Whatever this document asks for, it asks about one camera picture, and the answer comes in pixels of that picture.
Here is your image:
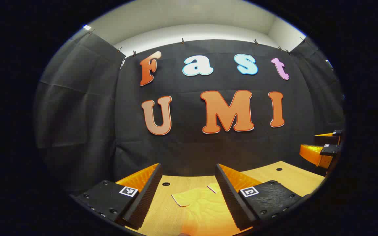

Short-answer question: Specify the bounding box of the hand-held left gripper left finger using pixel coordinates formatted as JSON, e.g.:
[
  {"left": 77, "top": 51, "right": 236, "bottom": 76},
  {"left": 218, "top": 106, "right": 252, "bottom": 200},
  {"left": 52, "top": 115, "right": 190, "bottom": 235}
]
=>
[{"left": 72, "top": 163, "right": 162, "bottom": 230}]

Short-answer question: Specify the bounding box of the orange polo T-shirt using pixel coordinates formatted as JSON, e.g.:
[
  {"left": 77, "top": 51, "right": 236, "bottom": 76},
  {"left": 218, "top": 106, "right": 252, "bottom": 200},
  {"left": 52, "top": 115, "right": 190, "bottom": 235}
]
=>
[{"left": 171, "top": 183, "right": 242, "bottom": 236}]

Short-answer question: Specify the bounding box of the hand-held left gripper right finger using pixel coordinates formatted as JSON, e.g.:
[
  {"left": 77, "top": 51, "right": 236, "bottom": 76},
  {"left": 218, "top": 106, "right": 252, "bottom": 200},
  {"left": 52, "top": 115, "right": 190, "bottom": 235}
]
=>
[{"left": 215, "top": 163, "right": 304, "bottom": 231}]

